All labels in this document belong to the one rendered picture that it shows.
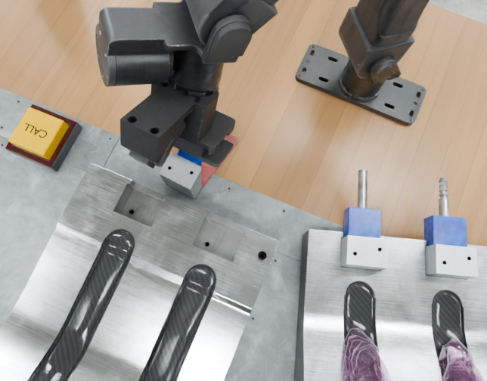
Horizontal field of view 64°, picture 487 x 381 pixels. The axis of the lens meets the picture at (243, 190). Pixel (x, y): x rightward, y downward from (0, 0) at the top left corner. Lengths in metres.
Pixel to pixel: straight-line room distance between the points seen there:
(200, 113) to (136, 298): 0.23
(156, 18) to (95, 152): 0.30
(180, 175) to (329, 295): 0.25
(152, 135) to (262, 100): 0.30
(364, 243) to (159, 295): 0.25
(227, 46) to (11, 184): 0.43
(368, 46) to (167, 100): 0.25
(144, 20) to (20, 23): 0.44
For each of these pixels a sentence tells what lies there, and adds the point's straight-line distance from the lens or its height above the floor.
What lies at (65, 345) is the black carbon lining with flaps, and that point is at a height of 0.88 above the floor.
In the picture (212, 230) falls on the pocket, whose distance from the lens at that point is 0.51.
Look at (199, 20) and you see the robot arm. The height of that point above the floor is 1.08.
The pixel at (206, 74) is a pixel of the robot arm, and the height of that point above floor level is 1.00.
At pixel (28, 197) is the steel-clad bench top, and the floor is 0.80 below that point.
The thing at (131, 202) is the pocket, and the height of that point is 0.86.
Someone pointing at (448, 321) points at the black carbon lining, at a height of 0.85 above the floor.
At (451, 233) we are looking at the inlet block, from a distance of 0.56.
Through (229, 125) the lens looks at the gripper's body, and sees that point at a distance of 0.49.
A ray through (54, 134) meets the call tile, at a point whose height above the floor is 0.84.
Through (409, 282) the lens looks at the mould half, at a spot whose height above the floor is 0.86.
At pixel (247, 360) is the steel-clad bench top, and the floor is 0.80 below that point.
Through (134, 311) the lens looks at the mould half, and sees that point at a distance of 0.49.
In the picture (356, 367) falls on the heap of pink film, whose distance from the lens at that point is 0.49.
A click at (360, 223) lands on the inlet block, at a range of 0.52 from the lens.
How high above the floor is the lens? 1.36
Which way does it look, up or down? 75 degrees down
